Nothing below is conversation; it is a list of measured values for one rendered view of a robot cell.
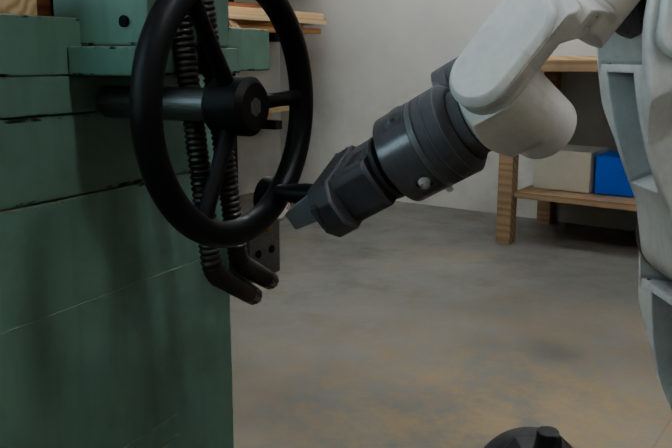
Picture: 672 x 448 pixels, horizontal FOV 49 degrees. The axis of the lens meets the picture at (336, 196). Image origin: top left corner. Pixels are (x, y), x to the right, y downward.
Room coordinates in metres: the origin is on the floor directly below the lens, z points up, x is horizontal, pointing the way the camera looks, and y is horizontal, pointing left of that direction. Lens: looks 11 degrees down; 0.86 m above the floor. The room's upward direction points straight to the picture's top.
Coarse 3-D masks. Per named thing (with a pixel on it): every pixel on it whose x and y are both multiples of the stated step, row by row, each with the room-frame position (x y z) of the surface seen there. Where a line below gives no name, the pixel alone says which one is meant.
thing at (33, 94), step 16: (0, 80) 0.72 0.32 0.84; (16, 80) 0.73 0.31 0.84; (32, 80) 0.75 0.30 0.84; (48, 80) 0.77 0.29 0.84; (64, 80) 0.79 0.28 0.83; (80, 80) 0.81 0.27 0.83; (96, 80) 0.83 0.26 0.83; (112, 80) 0.85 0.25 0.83; (128, 80) 0.87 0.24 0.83; (176, 80) 0.94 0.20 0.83; (0, 96) 0.72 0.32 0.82; (16, 96) 0.73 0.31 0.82; (32, 96) 0.75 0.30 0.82; (48, 96) 0.77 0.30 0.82; (64, 96) 0.79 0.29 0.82; (80, 96) 0.80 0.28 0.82; (96, 96) 0.83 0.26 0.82; (0, 112) 0.72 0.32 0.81; (16, 112) 0.73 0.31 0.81; (32, 112) 0.75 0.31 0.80; (48, 112) 0.77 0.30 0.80; (64, 112) 0.78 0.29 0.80; (80, 112) 0.81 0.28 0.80
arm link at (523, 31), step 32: (512, 0) 0.63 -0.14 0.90; (544, 0) 0.61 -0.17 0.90; (576, 0) 0.61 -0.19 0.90; (480, 32) 0.63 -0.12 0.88; (512, 32) 0.61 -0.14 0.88; (544, 32) 0.59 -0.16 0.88; (576, 32) 0.61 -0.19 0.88; (608, 32) 0.63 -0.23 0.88; (480, 64) 0.62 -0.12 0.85; (512, 64) 0.59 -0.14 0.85; (480, 96) 0.60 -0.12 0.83; (512, 96) 0.60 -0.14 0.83
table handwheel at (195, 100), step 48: (192, 0) 0.68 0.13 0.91; (144, 48) 0.64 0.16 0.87; (288, 48) 0.85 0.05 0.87; (144, 96) 0.63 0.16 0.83; (192, 96) 0.76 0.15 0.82; (240, 96) 0.73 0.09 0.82; (288, 96) 0.83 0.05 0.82; (144, 144) 0.63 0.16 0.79; (288, 144) 0.85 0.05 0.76; (192, 240) 0.69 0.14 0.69; (240, 240) 0.74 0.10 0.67
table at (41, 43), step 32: (0, 32) 0.72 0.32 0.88; (32, 32) 0.75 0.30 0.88; (64, 32) 0.79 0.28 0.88; (256, 32) 1.10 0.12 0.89; (0, 64) 0.72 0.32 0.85; (32, 64) 0.75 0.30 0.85; (64, 64) 0.79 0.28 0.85; (96, 64) 0.77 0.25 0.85; (128, 64) 0.75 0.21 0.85; (256, 64) 1.10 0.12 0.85
